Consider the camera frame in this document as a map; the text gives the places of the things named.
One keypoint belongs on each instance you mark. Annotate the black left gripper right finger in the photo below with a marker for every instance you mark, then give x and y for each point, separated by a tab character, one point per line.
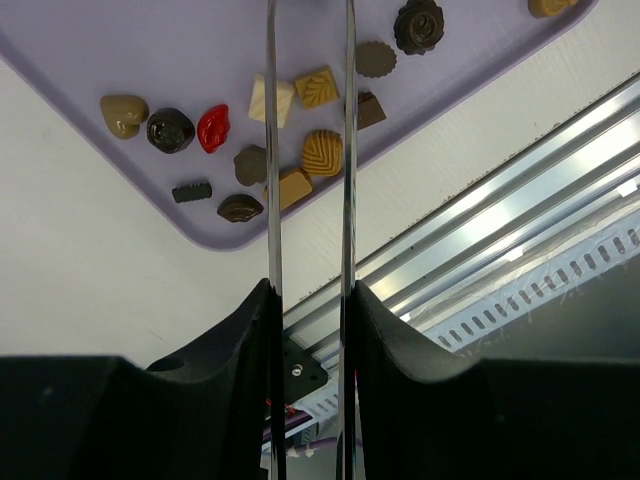
427	413

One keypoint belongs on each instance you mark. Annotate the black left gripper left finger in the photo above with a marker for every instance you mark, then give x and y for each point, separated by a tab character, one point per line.
197	413

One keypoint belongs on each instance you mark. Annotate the dark lips chocolate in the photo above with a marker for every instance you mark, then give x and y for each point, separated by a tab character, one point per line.
239	208

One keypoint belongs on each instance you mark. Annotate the small dark ridged chocolate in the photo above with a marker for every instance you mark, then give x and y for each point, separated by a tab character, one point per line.
192	192

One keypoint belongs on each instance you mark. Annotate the caramel rectangular chocolate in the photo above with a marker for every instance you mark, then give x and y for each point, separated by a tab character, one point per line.
294	185

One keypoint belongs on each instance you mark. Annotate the caramel ridged leaf chocolate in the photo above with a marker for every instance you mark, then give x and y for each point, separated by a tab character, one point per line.
322	153

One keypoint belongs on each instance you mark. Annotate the dark round chocolate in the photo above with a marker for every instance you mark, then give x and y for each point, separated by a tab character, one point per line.
169	130

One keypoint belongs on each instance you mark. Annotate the red lips chocolate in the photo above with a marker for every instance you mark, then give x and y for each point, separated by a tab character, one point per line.
213	128

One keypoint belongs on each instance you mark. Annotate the dark brown square chocolate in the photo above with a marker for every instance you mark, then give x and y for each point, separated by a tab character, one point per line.
370	111

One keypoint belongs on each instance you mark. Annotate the tan heart chocolate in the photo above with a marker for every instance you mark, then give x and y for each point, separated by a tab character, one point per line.
124	114

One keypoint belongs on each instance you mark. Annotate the white ridged square chocolate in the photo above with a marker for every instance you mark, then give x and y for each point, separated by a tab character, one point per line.
285	96

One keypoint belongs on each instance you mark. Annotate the caramel leaf square chocolate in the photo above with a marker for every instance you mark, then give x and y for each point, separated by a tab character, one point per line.
317	88

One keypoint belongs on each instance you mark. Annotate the brown round fluted chocolate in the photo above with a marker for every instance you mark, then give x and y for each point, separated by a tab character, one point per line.
375	59

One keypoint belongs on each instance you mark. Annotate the dark rose chocolate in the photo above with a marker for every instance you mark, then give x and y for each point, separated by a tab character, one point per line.
419	26

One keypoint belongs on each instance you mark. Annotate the caramel shell chocolate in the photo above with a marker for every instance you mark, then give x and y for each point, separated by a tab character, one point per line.
549	8

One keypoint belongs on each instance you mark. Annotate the lilac plastic tray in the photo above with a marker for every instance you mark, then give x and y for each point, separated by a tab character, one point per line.
194	55

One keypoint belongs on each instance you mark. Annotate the white slotted cable duct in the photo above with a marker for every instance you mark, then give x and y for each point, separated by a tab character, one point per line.
578	297

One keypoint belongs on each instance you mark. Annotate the aluminium frame rail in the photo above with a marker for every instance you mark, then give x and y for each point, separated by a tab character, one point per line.
586	167

